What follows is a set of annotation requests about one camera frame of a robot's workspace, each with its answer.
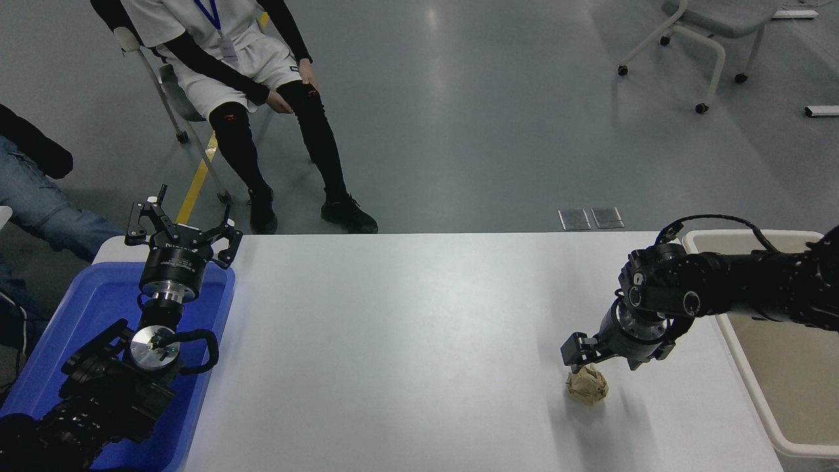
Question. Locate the white bar on floor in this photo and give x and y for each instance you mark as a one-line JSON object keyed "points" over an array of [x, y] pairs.
{"points": [[822, 111]]}

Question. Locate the seated person's right forearm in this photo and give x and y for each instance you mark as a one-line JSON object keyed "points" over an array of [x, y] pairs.
{"points": [[216, 69]]}

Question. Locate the seated person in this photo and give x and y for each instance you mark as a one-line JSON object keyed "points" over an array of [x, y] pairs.
{"points": [[196, 78]]}

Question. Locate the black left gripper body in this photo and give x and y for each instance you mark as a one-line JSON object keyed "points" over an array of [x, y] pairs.
{"points": [[174, 265]]}

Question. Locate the white rounded plastic piece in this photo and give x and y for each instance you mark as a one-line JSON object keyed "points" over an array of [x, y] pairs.
{"points": [[5, 217]]}

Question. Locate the white-framed grey chair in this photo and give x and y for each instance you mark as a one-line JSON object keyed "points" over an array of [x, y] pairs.
{"points": [[169, 82]]}

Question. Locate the tan paper ball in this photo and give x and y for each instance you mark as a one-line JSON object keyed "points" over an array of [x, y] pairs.
{"points": [[588, 388]]}

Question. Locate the silver floor plate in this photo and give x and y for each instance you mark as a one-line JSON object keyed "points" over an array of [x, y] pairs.
{"points": [[574, 219], [607, 217]]}

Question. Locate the blue plastic tray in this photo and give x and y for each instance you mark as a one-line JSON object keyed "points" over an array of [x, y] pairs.
{"points": [[72, 314]]}

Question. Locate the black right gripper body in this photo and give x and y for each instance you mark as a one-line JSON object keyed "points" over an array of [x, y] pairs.
{"points": [[626, 344]]}

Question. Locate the grey chair with casters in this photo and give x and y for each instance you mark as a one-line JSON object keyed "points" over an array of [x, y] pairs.
{"points": [[721, 16]]}

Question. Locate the seated person's left forearm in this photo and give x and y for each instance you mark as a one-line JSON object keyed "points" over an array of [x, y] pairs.
{"points": [[288, 33]]}

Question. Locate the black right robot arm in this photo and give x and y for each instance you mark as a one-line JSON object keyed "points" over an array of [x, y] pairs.
{"points": [[741, 282]]}

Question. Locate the thin white strip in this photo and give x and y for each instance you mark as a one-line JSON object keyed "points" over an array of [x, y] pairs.
{"points": [[796, 14]]}

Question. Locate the seated person's right hand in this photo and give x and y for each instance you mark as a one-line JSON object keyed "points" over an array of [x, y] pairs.
{"points": [[280, 103]]}

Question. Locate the large pale plastic bin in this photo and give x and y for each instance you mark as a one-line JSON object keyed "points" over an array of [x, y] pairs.
{"points": [[799, 380]]}

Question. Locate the seated person's left hand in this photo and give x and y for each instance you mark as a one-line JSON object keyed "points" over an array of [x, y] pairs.
{"points": [[309, 71]]}

